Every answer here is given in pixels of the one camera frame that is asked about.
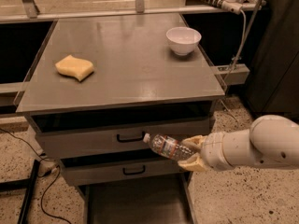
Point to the open bottom drawer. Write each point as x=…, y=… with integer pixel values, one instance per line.
x=161, y=199

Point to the black metal floor frame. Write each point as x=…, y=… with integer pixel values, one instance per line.
x=28, y=184

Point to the white bowl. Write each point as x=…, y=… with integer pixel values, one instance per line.
x=183, y=40

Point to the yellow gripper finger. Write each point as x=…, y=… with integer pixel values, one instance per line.
x=195, y=143
x=193, y=164

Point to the dark side cabinet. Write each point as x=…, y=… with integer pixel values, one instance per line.
x=273, y=83

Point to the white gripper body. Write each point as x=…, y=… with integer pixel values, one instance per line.
x=213, y=152

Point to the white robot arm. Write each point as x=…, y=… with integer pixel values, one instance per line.
x=271, y=142

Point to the black top drawer handle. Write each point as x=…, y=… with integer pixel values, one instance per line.
x=130, y=138

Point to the white power strip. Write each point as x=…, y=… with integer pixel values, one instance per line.
x=227, y=5

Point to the top grey drawer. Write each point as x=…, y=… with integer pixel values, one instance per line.
x=72, y=143

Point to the black middle drawer handle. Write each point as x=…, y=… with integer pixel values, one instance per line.
x=134, y=171

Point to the clear plastic water bottle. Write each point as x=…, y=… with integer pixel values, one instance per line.
x=170, y=147

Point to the grey drawer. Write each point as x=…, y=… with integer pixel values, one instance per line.
x=72, y=143
x=87, y=170

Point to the middle grey drawer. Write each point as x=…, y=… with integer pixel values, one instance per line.
x=87, y=170

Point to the yellow sponge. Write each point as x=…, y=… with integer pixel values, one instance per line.
x=74, y=67

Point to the black drawer handle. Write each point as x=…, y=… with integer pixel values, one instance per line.
x=130, y=138
x=134, y=171

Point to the grey drawer cabinet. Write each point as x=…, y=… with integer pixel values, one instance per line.
x=137, y=78

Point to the grey metal rail bracket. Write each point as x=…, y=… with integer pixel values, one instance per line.
x=232, y=76

